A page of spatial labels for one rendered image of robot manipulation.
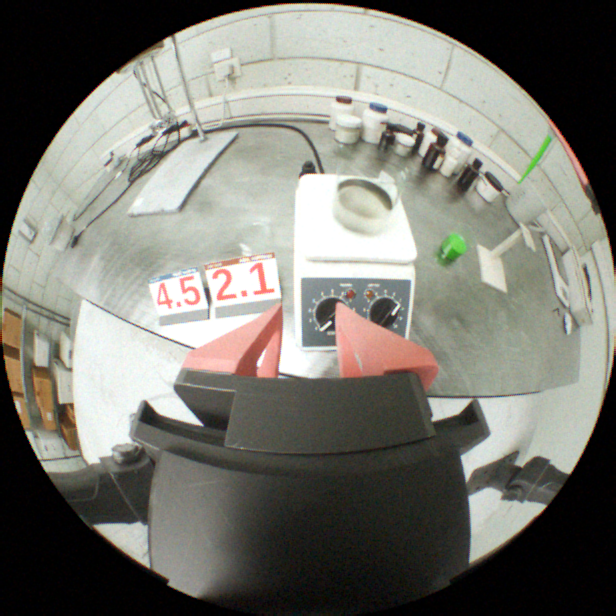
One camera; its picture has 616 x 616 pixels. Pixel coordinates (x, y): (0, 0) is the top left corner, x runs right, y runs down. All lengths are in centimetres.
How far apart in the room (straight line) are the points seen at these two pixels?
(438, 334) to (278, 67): 74
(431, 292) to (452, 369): 12
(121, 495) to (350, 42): 86
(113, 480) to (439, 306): 45
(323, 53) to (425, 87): 28
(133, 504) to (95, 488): 4
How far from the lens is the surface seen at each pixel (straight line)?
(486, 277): 43
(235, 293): 27
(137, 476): 24
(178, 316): 31
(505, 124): 80
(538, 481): 45
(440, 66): 69
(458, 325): 35
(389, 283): 22
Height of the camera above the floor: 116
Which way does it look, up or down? 76 degrees down
